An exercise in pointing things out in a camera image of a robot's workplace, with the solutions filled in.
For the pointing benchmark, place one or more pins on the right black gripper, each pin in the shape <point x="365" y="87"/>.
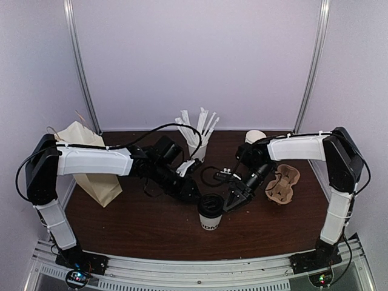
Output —
<point x="238" y="189"/>

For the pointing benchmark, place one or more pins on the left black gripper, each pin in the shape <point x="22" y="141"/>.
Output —
<point x="183" y="190"/>

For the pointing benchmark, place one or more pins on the single black cup lid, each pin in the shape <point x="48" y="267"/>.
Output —
<point x="211" y="205"/>

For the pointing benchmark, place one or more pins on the single white paper cup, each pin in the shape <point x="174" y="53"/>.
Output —
<point x="210" y="220"/>

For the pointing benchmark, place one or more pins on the stack of white paper cups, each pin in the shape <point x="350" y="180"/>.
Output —
<point x="254" y="135"/>

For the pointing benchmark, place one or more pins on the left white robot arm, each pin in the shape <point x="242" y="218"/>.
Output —
<point x="51" y="159"/>

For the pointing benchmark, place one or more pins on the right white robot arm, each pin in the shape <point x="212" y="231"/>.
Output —
<point x="336" y="148"/>

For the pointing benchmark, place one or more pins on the white cup holding straws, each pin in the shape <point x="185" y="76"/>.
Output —
<point x="200" y="153"/>

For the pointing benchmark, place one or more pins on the brown pulp cup carrier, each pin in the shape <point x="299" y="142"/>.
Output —
<point x="280" y="190"/>

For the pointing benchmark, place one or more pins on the bundle of wrapped white straws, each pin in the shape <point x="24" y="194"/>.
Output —
<point x="203" y="128"/>

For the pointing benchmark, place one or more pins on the brown paper bag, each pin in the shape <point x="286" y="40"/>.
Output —
<point x="103" y="188"/>

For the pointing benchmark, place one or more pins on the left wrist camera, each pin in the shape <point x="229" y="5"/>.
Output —
<point x="188" y="167"/>

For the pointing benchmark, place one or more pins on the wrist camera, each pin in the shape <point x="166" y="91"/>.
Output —
<point x="226" y="175"/>
<point x="188" y="167"/>

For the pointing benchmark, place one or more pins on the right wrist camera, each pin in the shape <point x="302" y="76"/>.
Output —
<point x="226" y="175"/>

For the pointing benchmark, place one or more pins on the aluminium front rail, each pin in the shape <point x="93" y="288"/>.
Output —
<point x="271" y="273"/>

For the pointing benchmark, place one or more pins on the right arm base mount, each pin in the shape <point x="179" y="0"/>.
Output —
<point x="315" y="265"/>

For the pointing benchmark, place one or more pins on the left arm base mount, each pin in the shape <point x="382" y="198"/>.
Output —
<point x="84" y="271"/>

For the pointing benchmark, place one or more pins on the left aluminium frame post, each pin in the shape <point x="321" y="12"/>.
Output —
<point x="71" y="24"/>

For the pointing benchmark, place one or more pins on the aluminium frame post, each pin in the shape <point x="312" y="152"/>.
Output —
<point x="71" y="24"/>
<point x="320" y="38"/>

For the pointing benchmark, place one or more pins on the right aluminium frame post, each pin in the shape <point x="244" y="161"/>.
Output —
<point x="320" y="38"/>

